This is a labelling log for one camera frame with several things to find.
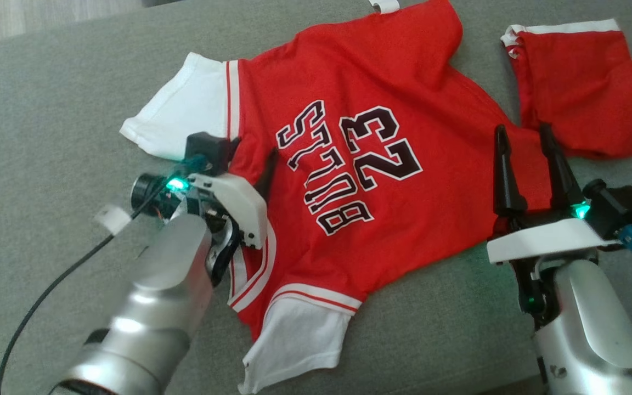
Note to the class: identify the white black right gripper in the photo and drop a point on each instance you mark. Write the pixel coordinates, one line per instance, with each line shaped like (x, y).
(546, 241)

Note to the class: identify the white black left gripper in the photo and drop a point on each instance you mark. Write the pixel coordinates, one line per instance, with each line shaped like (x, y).
(242, 203)

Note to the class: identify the red white basketball shorts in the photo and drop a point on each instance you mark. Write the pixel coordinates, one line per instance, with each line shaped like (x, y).
(579, 93)

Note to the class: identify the red white basketball jersey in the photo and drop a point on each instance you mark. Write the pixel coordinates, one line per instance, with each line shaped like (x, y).
(431, 192)

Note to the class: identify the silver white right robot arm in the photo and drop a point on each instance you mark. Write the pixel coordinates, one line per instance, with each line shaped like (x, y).
(596, 323)

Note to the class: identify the grey sofa seat cushion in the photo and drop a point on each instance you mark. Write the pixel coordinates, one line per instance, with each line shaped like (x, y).
(47, 109)

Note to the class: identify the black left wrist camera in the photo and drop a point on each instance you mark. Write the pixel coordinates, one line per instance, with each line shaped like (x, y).
(209, 147)

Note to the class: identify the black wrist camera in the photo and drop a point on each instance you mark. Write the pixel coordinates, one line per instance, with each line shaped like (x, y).
(209, 147)
(620, 208)

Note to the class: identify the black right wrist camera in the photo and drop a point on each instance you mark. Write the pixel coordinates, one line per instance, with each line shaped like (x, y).
(620, 208)

